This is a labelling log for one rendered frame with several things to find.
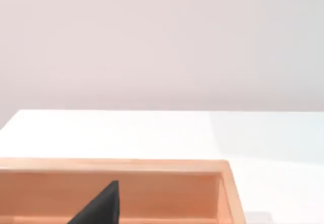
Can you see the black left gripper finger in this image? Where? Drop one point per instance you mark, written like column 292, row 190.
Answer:
column 103, row 206

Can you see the shallow salmon-coloured box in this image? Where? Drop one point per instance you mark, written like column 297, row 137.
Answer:
column 164, row 191

